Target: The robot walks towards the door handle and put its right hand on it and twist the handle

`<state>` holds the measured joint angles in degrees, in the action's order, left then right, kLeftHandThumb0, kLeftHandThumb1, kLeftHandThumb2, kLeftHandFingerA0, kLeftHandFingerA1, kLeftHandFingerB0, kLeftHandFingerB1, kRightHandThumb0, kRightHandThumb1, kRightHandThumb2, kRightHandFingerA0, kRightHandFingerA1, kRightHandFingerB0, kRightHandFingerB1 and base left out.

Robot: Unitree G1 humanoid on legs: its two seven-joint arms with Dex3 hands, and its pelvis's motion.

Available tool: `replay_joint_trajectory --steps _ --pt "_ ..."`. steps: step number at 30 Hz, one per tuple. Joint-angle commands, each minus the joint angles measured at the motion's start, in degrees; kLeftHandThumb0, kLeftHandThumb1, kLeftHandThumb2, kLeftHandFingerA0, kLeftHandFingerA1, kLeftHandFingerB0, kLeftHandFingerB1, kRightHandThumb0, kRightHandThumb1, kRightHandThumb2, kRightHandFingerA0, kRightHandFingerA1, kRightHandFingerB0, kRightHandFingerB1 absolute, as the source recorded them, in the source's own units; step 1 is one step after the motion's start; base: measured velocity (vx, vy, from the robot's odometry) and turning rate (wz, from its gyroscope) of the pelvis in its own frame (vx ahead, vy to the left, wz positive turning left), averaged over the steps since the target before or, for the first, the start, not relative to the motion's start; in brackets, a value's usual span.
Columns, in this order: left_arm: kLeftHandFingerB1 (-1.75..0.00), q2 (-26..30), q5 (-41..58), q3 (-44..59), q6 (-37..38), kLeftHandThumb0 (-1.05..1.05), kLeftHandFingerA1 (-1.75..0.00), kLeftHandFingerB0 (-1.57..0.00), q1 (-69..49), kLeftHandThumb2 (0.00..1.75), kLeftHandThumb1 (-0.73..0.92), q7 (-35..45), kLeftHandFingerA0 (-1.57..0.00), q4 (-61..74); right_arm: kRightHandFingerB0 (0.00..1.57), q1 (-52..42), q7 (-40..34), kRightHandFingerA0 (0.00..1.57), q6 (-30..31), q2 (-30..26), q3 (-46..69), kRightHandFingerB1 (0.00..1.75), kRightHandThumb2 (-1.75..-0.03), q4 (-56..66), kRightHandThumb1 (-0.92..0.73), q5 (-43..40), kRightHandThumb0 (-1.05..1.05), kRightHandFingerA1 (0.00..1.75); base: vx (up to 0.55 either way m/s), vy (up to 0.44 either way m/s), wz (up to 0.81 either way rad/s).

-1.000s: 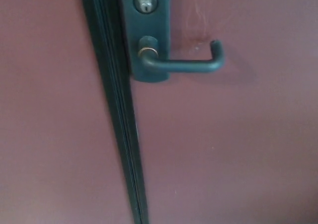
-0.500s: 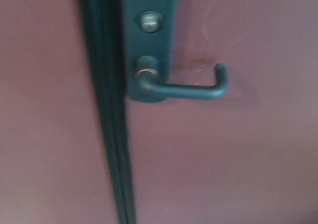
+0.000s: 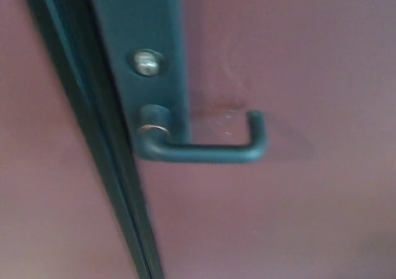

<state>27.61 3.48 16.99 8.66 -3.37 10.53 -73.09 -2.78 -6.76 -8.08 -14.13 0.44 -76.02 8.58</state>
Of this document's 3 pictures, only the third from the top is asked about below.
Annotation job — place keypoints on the black lockset escutcheon plate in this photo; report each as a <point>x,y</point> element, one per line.
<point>145,19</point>

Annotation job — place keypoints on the maroon door leaf with lockset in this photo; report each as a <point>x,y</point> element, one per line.
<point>278,204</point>

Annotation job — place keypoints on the silver key lock cylinder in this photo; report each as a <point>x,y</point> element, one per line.
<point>146,62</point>

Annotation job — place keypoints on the plain maroon door leaf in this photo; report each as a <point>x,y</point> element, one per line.
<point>37,143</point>

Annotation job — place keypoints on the black door meeting edge strip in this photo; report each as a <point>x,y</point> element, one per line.
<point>102,143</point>

